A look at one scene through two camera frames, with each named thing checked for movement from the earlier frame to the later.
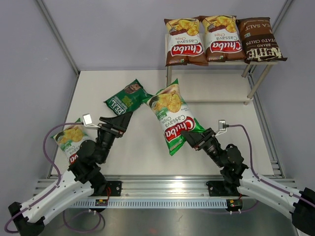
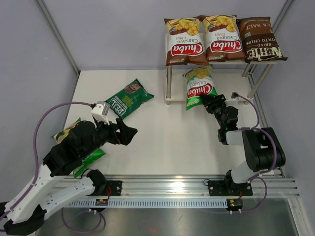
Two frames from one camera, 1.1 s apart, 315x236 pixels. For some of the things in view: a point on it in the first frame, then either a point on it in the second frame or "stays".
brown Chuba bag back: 223,39 stays
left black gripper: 118,124 to 127,133
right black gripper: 199,139 to 211,102
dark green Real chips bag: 128,100 stays
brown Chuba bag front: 185,43 stays
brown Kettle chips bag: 258,40 stays
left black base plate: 115,187 stays
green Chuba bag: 175,115 to 200,81
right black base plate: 217,189 stays
